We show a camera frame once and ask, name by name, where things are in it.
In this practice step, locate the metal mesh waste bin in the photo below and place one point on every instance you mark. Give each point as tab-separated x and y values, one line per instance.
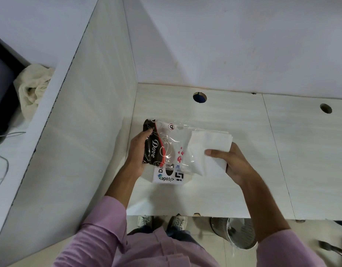
243	236

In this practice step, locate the person's left white sneaker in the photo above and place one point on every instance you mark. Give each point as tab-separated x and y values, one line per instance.
145	221

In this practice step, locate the person's left hand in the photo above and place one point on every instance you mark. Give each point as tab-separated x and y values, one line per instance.
136	155

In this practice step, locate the beige crumpled cloth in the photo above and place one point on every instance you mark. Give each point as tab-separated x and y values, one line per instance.
32	88

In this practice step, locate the black chair leg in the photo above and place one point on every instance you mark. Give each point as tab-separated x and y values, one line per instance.
332	247

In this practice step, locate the stack of white tissues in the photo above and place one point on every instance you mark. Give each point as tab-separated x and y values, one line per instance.
209	141

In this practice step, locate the blue jeans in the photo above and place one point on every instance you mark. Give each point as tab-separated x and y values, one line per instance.
176	234

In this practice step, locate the person's right forearm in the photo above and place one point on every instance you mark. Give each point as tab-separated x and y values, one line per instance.
262	208

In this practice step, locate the black clear tissue packet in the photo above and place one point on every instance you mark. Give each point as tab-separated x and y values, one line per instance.
151	152

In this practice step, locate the pink shirt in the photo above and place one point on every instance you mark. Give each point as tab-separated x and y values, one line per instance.
159	253

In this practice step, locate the person's left forearm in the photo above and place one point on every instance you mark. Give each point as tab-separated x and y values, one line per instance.
121	186

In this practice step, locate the white tissue box with stickers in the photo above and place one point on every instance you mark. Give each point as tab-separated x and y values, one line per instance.
171	180

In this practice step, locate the person's right hand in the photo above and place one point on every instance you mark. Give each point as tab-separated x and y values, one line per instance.
237	166

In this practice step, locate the person's white sneaker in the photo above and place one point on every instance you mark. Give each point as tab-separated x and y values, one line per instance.
178	222
145	221

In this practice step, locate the black metal rack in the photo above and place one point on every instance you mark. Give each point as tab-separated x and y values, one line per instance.
1	80

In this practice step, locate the white desk partition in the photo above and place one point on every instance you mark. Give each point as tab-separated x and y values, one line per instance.
90	122

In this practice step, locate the person's right white sneaker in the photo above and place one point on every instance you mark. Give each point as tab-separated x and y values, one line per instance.
178	222

